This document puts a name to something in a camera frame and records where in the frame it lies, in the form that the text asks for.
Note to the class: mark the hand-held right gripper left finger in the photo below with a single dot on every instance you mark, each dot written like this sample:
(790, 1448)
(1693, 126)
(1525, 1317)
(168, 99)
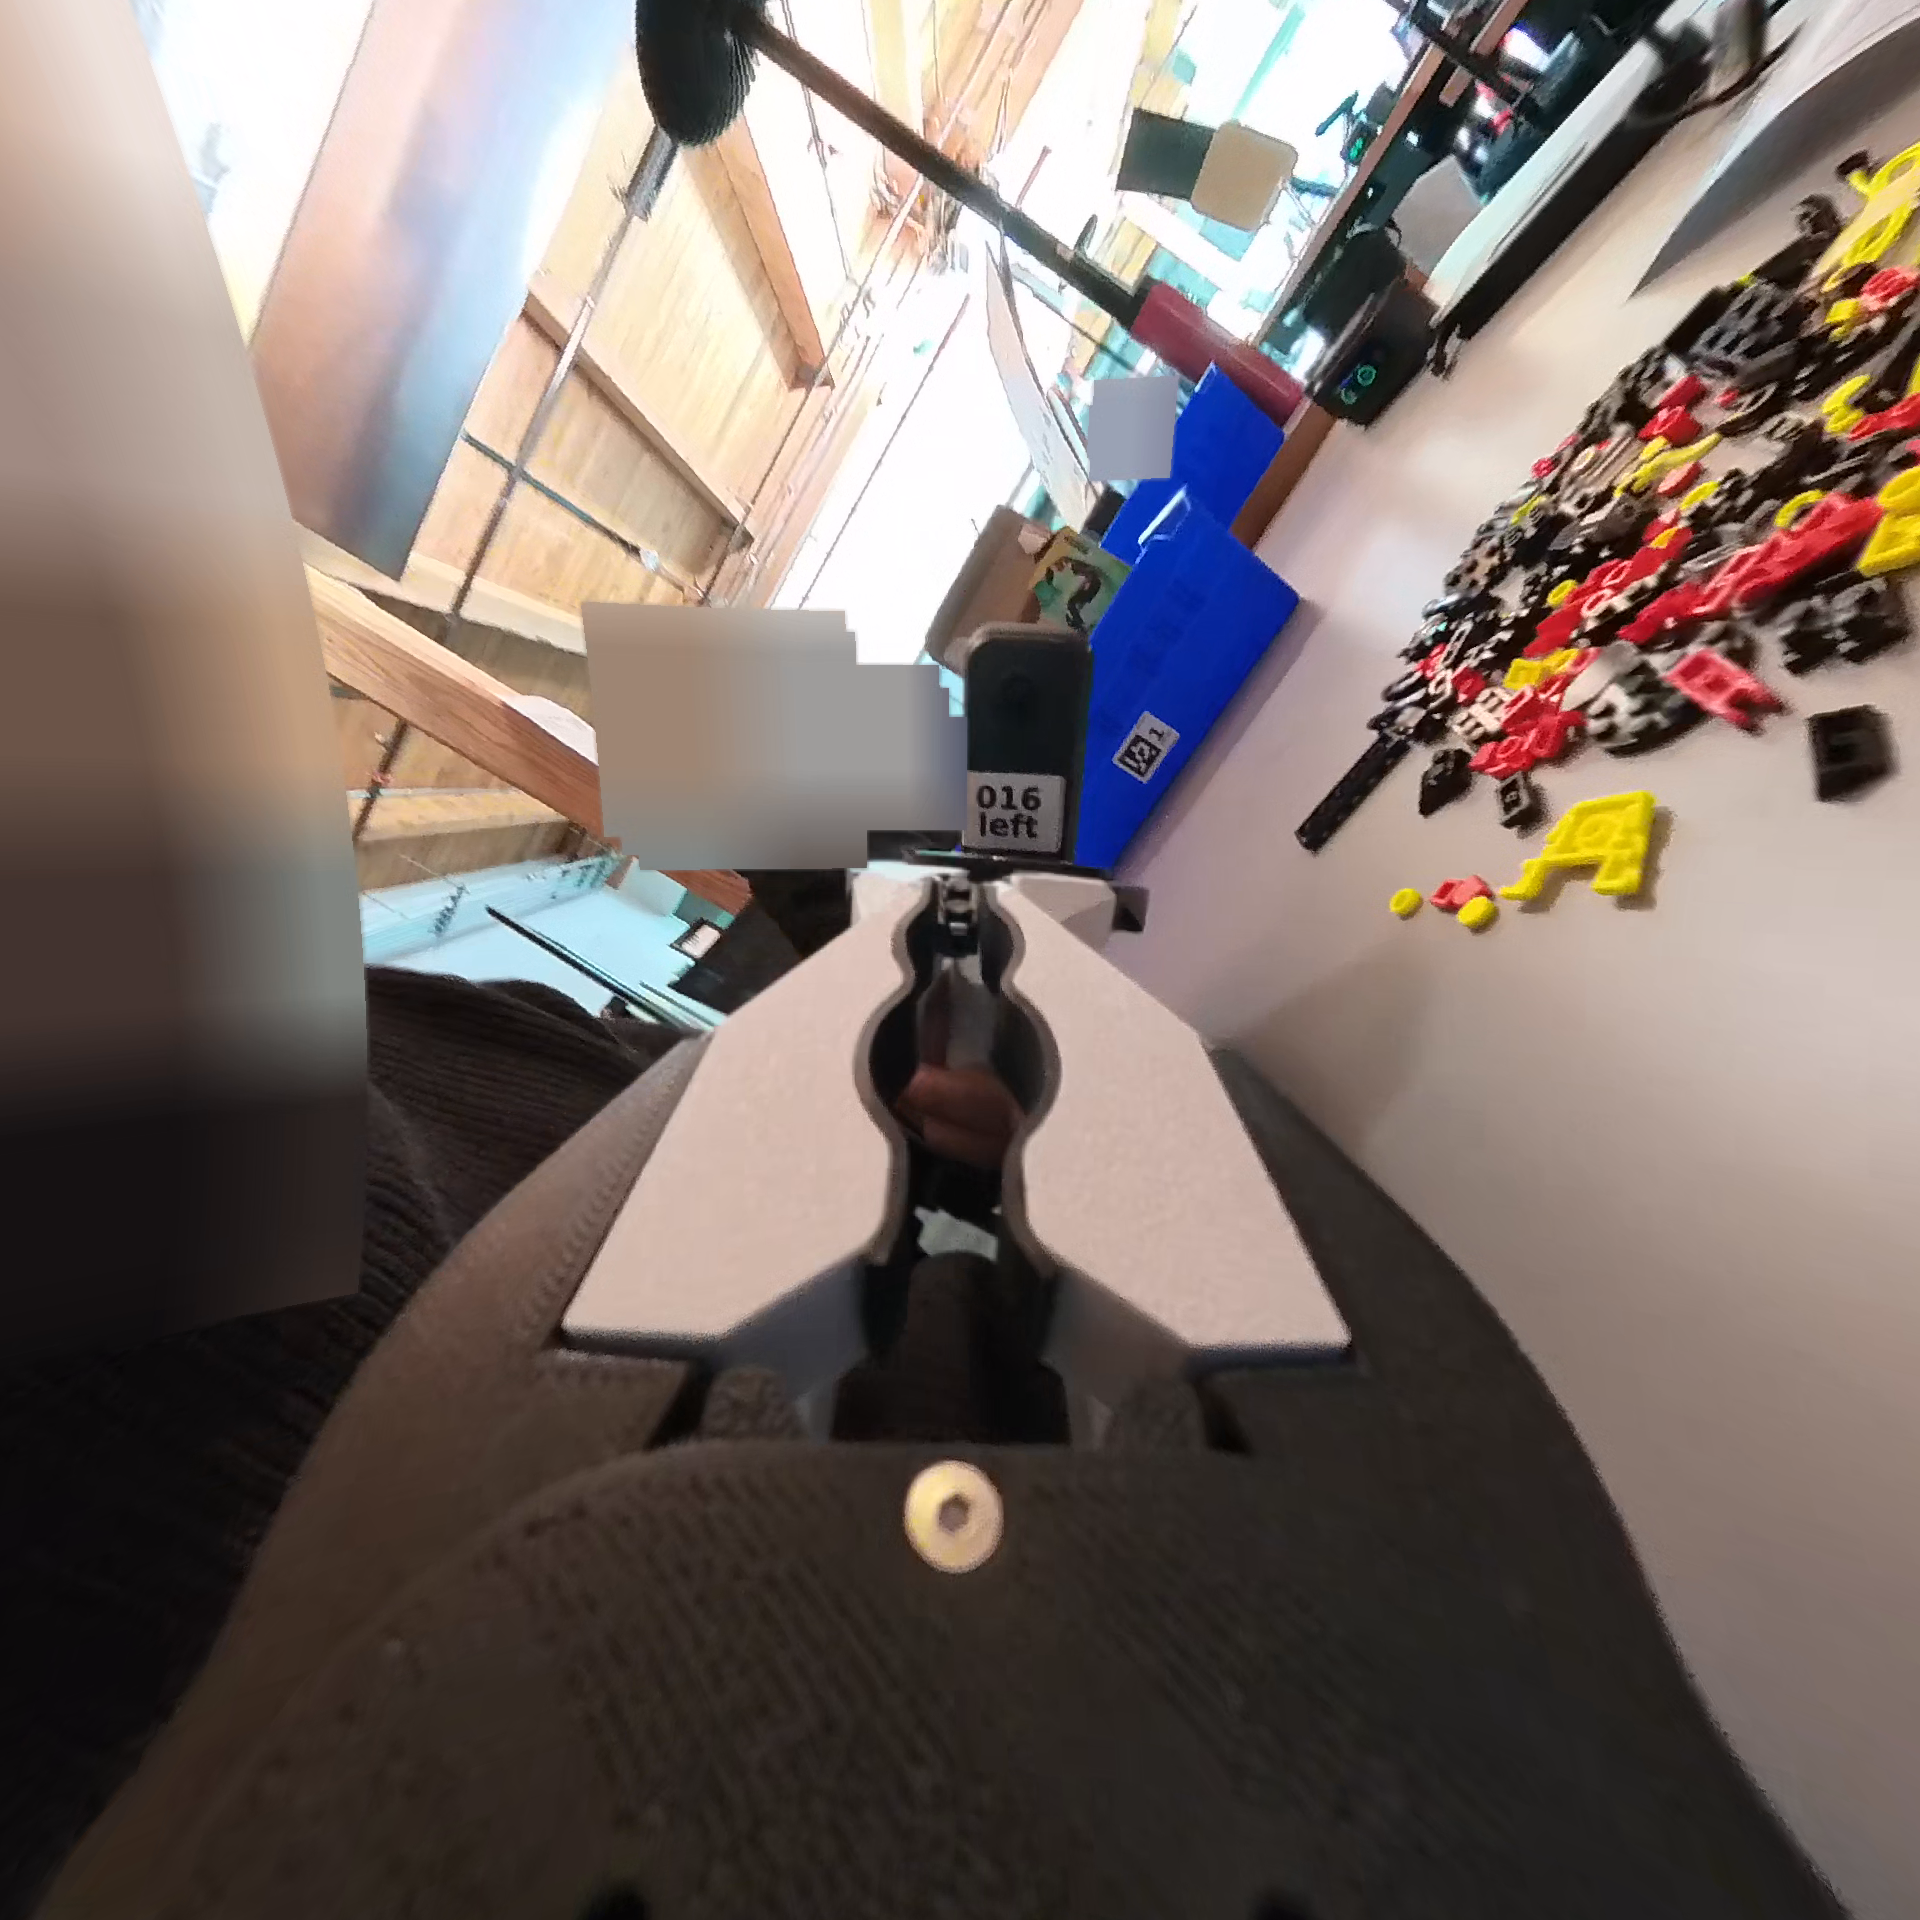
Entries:
(720, 1168)

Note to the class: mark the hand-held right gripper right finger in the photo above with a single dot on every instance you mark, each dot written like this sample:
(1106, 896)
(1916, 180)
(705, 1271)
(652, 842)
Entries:
(1187, 1186)

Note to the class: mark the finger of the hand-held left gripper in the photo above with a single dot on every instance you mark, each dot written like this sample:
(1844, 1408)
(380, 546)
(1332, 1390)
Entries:
(1083, 903)
(884, 896)

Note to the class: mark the long black holed lego plate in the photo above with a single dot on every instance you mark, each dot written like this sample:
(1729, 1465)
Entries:
(1358, 792)

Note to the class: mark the pile of lego pieces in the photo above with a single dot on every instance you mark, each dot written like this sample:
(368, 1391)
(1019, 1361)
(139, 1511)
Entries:
(1663, 570)

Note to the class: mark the small red lego piece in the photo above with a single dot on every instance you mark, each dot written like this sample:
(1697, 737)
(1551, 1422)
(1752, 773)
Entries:
(1455, 896)

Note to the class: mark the yellow wedge lego plate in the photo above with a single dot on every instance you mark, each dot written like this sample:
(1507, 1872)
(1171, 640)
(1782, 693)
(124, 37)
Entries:
(1595, 848)

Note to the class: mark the black sloped lego brick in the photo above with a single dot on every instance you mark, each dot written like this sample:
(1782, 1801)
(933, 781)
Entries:
(1852, 748)

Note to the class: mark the cardboard box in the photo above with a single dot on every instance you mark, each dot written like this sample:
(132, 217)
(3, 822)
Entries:
(995, 582)

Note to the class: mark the blue bin with tag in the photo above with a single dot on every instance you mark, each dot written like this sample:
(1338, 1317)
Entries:
(1187, 673)

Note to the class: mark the plain blue bin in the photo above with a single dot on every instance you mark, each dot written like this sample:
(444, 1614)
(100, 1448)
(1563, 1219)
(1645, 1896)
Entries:
(1222, 435)

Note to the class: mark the dark red bottle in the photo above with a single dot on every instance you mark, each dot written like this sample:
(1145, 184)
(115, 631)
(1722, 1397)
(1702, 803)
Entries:
(1198, 337)

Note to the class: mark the black power station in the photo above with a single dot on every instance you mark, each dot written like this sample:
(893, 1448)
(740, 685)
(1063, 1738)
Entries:
(1367, 353)

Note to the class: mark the instruction booklet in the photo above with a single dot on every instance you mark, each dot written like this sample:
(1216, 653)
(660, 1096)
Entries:
(1800, 136)

